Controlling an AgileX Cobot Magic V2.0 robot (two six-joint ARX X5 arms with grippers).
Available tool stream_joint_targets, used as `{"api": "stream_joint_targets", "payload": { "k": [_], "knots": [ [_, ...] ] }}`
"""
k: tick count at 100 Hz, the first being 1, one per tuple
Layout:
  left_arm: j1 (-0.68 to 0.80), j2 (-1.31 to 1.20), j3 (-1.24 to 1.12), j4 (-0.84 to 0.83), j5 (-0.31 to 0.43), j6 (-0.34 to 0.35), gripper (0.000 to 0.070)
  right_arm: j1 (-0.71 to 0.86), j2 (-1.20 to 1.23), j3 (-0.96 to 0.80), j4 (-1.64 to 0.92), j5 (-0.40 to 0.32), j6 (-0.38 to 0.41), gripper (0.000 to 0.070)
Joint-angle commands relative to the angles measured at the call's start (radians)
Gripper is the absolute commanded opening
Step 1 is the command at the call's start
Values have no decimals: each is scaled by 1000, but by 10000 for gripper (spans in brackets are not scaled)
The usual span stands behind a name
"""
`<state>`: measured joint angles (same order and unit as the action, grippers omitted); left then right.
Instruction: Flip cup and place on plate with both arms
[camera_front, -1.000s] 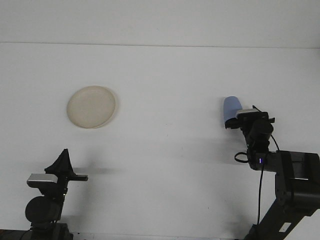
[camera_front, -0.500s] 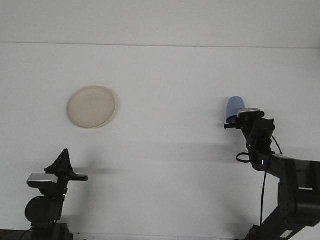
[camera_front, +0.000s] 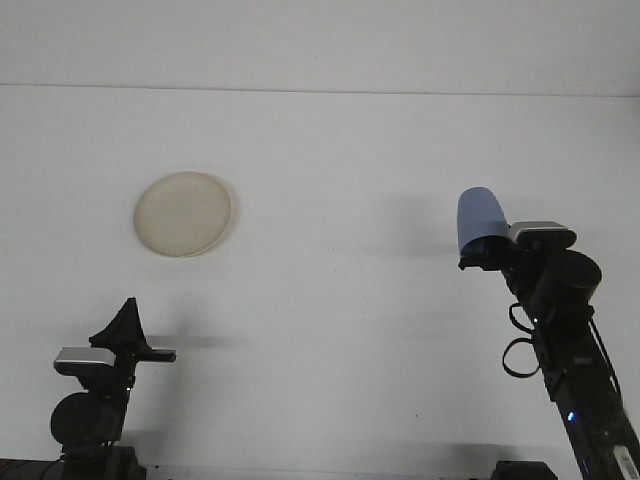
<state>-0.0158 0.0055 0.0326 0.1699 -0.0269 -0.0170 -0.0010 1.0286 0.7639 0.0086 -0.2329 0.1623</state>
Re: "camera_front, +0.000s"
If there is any pale blue cup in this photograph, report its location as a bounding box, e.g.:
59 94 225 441
456 186 511 254

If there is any pale round plate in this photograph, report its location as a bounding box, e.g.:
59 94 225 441
132 171 233 259

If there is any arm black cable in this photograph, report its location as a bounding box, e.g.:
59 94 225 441
501 301 546 380

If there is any gripper grey camera box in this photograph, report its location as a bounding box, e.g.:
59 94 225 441
53 345 118 376
506 221 578 250

